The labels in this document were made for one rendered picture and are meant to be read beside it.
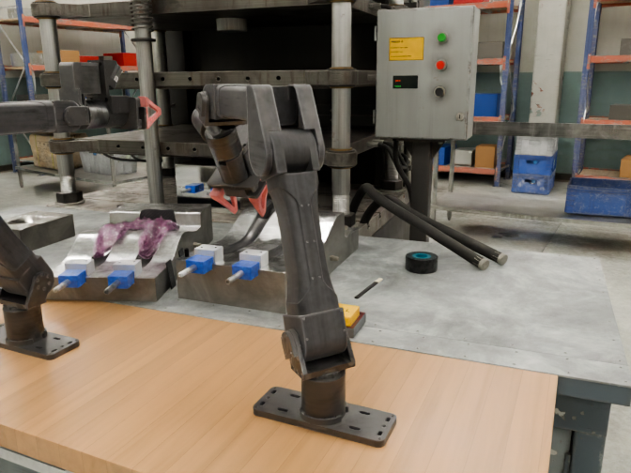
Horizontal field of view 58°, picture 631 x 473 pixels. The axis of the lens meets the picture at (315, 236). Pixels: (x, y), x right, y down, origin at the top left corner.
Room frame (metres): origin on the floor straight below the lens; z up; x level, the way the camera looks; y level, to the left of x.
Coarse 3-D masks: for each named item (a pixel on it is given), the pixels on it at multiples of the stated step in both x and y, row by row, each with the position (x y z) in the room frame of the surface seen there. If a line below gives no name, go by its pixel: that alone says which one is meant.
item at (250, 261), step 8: (240, 256) 1.13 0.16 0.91; (248, 256) 1.13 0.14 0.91; (256, 256) 1.12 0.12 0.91; (264, 256) 1.13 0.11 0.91; (240, 264) 1.10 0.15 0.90; (248, 264) 1.10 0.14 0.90; (256, 264) 1.11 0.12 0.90; (264, 264) 1.13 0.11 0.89; (232, 272) 1.10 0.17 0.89; (240, 272) 1.08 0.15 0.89; (248, 272) 1.08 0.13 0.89; (256, 272) 1.11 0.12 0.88; (232, 280) 1.04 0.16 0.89
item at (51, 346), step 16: (16, 320) 0.94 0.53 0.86; (32, 320) 0.95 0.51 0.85; (0, 336) 0.98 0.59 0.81; (16, 336) 0.94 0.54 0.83; (32, 336) 0.95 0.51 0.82; (48, 336) 0.98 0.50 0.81; (64, 336) 0.98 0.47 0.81; (32, 352) 0.92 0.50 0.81; (48, 352) 0.91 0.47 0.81; (64, 352) 0.93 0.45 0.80
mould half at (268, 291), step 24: (240, 216) 1.45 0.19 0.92; (336, 216) 1.39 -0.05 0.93; (264, 240) 1.34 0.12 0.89; (336, 240) 1.38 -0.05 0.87; (216, 264) 1.15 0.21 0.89; (336, 264) 1.38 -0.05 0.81; (192, 288) 1.17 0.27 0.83; (216, 288) 1.15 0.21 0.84; (240, 288) 1.13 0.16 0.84; (264, 288) 1.11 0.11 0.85
